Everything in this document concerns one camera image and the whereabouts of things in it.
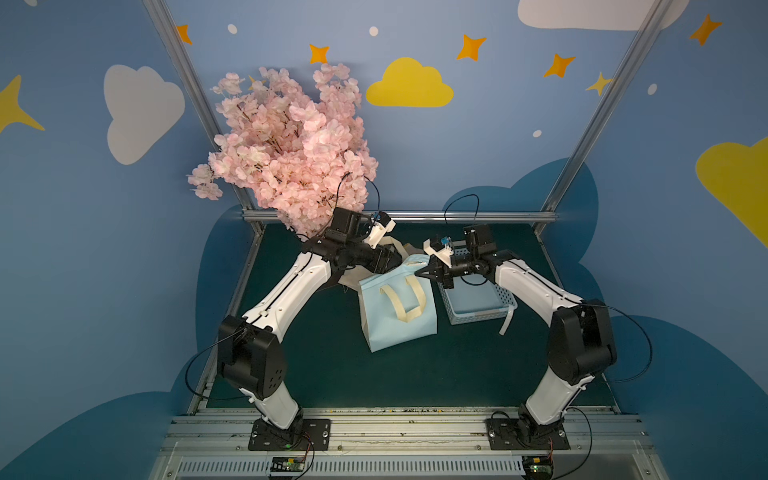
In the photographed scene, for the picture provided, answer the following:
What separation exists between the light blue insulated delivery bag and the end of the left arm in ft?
0.17

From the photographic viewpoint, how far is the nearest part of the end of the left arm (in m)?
0.60

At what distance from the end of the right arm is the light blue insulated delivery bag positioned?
0.10ft

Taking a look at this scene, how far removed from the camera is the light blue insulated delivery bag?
77 cm

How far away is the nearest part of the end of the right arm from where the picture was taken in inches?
27.1
